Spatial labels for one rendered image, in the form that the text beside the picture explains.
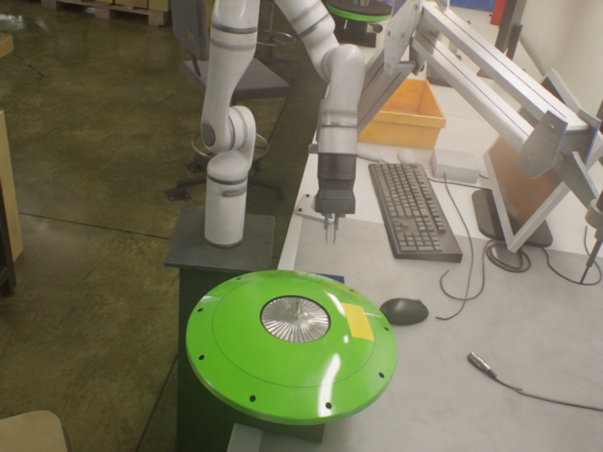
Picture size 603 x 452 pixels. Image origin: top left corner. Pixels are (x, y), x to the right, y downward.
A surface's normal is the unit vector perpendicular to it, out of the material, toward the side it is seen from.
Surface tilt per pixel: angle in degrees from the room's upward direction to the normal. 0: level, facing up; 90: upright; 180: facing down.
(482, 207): 0
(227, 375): 24
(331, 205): 63
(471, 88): 8
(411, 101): 86
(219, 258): 0
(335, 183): 71
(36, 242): 0
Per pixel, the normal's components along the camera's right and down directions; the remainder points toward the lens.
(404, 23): -0.93, 0.09
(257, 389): -0.04, -0.59
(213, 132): -0.56, 0.34
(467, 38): 0.16, -0.76
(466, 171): -0.11, 0.51
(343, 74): 0.10, 0.36
